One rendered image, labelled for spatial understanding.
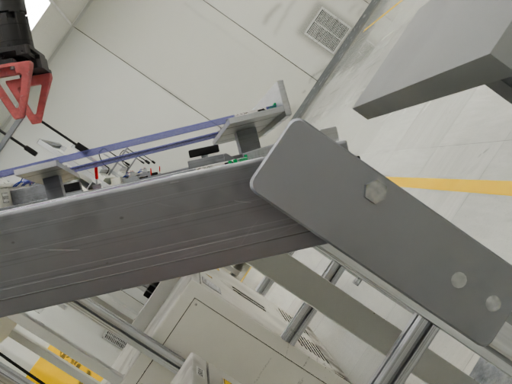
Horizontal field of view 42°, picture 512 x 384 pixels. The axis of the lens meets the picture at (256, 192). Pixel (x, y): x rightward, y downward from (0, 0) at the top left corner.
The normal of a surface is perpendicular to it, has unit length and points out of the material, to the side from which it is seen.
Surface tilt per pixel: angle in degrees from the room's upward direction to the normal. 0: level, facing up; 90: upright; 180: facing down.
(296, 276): 90
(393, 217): 90
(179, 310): 90
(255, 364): 90
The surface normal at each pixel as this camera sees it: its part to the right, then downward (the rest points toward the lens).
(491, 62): -0.56, 0.83
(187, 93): 0.10, 0.04
